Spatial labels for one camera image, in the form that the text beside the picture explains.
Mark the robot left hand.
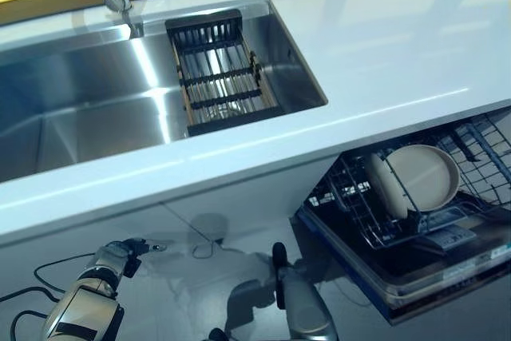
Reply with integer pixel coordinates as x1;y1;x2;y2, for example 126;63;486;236
95;238;168;278

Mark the beige round plate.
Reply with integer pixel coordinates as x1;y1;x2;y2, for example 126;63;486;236
385;144;460;212
365;152;410;222

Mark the black built-in dishwasher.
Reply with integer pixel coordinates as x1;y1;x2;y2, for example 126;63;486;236
295;107;511;326

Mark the stainless steel sink basin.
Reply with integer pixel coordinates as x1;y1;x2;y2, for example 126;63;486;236
0;0;329;184

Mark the robot right leg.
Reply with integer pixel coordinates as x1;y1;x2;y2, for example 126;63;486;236
272;242;340;341

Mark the black sink drying rack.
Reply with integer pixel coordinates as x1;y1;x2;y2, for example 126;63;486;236
164;8;287;137

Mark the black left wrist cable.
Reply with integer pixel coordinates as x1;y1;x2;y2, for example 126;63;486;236
0;251;101;341

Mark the wire dishwasher rack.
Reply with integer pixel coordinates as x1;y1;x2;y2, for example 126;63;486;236
325;111;511;252

